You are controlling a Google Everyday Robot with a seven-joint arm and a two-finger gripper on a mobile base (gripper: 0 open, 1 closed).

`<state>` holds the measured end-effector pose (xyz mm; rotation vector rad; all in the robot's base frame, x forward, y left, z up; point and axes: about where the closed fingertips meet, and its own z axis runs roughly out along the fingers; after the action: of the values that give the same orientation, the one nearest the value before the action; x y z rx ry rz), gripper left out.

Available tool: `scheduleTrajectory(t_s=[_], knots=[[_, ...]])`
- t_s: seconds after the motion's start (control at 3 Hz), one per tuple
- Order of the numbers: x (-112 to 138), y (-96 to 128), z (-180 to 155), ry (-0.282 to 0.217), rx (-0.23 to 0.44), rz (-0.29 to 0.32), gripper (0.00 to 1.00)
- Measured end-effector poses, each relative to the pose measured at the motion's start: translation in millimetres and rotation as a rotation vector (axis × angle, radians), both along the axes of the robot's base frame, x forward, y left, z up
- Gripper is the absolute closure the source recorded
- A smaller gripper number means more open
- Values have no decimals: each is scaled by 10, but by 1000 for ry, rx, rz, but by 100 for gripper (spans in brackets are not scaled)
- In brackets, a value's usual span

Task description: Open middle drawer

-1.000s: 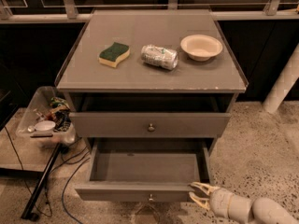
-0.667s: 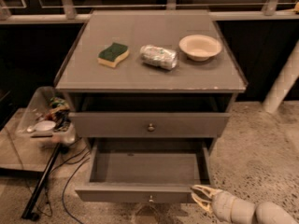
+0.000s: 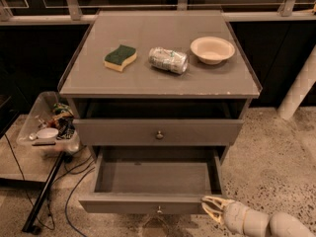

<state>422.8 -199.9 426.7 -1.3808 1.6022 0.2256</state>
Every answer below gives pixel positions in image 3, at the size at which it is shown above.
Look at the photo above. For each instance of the black metal bar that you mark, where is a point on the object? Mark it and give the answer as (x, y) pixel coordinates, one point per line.
(29, 225)

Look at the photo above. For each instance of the small white bowl in bin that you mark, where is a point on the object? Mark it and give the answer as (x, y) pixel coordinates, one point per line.
(47, 133)

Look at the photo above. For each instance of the clear plastic bin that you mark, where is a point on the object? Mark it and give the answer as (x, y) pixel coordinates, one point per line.
(42, 111)

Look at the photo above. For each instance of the green yellow sponge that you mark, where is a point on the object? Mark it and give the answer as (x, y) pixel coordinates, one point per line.
(120, 58)

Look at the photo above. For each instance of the grey drawer cabinet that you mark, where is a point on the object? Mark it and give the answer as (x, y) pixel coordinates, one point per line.
(88, 80)

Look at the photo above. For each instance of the grey drawer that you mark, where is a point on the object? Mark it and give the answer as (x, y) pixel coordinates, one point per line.
(186, 122)
(153, 180)

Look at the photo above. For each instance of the metal railing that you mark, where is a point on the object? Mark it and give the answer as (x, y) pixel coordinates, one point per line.
(66, 12)

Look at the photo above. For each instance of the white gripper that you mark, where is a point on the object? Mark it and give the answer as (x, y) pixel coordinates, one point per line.
(234, 214)

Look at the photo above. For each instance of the white pillar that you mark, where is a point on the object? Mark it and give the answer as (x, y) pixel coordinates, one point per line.
(299, 88)

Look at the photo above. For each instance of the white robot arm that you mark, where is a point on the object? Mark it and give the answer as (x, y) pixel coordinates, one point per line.
(284, 225)

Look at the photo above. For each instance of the grey top drawer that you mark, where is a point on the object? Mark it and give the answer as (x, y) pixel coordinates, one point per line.
(186, 122)

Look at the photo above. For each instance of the crushed silver can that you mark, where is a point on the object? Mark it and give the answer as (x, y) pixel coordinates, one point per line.
(168, 60)

